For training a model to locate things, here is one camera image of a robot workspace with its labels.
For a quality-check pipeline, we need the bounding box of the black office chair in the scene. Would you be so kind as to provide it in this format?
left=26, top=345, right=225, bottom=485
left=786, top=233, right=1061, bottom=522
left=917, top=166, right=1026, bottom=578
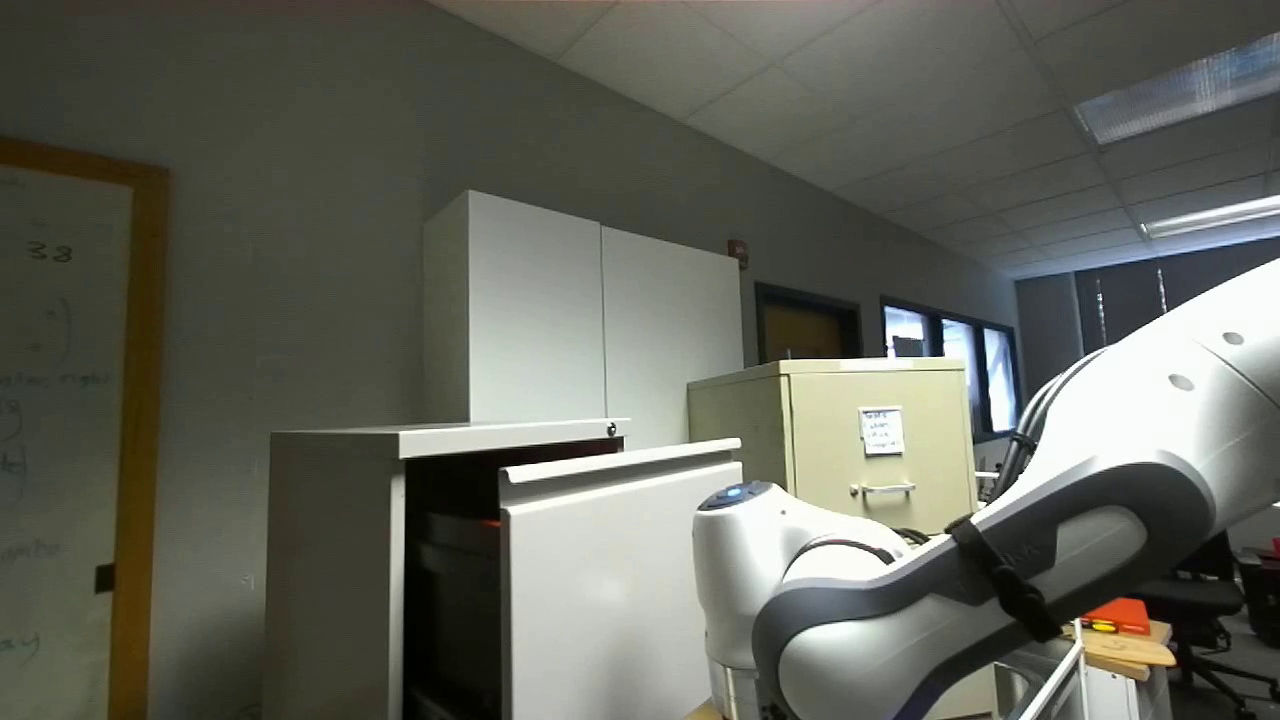
left=1131, top=527, right=1280, bottom=712

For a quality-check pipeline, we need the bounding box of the black strap on arm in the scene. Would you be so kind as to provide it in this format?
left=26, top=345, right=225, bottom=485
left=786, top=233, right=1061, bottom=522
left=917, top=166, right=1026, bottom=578
left=942, top=515, right=1063, bottom=642

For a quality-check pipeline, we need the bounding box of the large ceiling light panel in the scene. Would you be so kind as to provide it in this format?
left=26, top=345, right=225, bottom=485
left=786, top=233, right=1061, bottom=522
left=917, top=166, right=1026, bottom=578
left=1071, top=33, right=1280, bottom=146

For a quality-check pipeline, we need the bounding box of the narrow ceiling light strip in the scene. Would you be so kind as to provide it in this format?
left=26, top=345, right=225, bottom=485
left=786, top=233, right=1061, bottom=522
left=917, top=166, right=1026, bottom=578
left=1135, top=191, right=1280, bottom=242

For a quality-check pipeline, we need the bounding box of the white drawer cabinet body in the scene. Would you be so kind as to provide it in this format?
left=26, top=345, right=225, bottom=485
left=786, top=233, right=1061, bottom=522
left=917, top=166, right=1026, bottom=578
left=258, top=416, right=633, bottom=720

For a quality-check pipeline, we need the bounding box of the tall dark framed window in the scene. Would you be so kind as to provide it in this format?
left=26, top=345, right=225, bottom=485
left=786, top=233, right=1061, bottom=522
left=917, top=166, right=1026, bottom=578
left=937, top=312, right=984, bottom=441
left=980, top=321, right=1025, bottom=441

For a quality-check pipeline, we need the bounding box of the dark wooden door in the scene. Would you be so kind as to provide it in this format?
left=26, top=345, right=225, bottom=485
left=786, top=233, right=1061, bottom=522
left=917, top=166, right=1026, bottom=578
left=750, top=279, right=867, bottom=367

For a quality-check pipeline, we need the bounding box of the beige metal filing cabinet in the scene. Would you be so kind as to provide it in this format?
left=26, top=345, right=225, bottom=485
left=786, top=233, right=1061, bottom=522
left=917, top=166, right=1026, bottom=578
left=684, top=356, right=980, bottom=542

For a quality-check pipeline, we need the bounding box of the filing cabinet drawer handle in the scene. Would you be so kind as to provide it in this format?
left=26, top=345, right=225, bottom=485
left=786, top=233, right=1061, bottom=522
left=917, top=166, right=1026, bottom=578
left=848, top=475, right=921, bottom=513

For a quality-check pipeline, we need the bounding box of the wooden side table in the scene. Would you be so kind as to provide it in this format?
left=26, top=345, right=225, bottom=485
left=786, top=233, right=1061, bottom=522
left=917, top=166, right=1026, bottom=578
left=1063, top=614, right=1181, bottom=720

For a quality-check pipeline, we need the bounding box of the white paper label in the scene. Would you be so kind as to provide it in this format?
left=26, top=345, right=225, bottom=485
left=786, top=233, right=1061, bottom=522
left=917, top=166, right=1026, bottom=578
left=855, top=403, right=909, bottom=458

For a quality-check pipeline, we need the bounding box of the white metal pole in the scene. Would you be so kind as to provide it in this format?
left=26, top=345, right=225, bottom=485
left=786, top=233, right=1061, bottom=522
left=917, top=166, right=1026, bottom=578
left=1015, top=635, right=1088, bottom=720

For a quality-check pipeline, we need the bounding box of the white cabinet drawer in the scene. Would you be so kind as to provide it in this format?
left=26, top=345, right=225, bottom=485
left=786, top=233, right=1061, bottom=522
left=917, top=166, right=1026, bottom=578
left=404, top=435, right=747, bottom=720

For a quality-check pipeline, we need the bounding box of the tall white wall cabinet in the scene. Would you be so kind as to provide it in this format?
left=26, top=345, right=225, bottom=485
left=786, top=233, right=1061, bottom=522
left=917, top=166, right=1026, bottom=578
left=419, top=189, right=747, bottom=453

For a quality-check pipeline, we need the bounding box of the wooden framed whiteboard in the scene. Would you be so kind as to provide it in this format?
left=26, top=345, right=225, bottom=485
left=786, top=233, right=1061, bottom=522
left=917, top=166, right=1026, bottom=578
left=0, top=135, right=172, bottom=720

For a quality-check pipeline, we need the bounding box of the small dark framed window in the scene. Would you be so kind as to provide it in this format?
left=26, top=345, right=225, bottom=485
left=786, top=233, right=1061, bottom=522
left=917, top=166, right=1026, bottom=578
left=874, top=294, right=937, bottom=358

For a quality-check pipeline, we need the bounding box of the orange tool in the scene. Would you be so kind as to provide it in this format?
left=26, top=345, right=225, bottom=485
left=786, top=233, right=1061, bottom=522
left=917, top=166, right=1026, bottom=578
left=1081, top=594, right=1154, bottom=639

